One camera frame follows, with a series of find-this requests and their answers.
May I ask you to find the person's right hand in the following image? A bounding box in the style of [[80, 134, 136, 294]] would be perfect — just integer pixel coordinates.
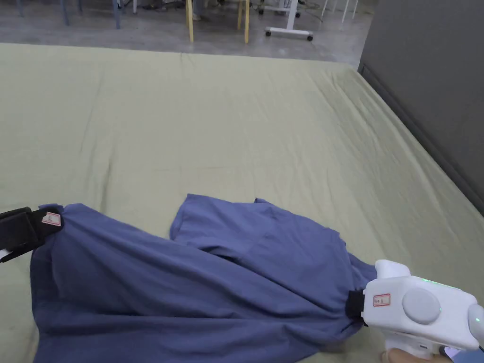
[[379, 346, 484, 363]]

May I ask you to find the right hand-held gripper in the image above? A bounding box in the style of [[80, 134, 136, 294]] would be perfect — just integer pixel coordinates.
[[347, 259, 484, 361]]

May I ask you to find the white table on wheels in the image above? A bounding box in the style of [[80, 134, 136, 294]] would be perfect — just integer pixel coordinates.
[[264, 0, 314, 42]]

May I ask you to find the dark blue shirt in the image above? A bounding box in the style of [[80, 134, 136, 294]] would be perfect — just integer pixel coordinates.
[[29, 193, 379, 363]]

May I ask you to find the blue metal chair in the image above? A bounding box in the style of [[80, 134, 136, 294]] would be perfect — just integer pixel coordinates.
[[56, 0, 126, 30]]

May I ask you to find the bed with pale green sheet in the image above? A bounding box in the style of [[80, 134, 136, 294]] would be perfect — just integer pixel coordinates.
[[0, 42, 484, 363]]

